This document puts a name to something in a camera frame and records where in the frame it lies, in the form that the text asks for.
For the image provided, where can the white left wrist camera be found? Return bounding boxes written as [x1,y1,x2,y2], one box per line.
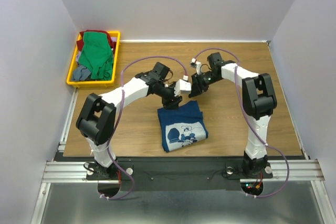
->
[174,75,192,97]

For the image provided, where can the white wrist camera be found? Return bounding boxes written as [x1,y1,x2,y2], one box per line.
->
[190,58,202,76]
[174,75,192,97]

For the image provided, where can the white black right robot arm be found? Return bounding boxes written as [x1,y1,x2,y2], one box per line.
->
[188,52,277,177]

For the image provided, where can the aluminium frame rail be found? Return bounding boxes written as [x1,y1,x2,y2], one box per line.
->
[31,88,87,223]

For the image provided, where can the blue t shirt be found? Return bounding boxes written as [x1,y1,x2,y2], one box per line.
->
[158,101,208,153]

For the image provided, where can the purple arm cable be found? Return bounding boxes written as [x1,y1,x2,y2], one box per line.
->
[99,56,190,200]
[189,48,291,200]

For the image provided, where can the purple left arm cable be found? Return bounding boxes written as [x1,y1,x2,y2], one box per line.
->
[99,56,190,200]

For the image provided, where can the grey t shirt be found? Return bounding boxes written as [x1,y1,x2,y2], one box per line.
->
[71,65,91,82]

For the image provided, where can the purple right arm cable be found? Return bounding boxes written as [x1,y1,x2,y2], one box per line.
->
[189,48,291,200]

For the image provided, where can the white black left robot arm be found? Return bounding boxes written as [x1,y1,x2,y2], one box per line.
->
[76,62,182,179]

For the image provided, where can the red t shirt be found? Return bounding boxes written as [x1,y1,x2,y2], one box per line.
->
[76,29,117,51]

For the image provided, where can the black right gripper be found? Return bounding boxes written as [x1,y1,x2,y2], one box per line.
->
[187,71,221,98]

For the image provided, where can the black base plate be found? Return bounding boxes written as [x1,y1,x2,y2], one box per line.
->
[52,156,274,192]

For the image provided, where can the green t shirt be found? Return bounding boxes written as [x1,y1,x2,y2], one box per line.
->
[79,32,113,81]

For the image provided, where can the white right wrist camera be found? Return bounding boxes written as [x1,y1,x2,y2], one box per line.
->
[190,58,202,76]

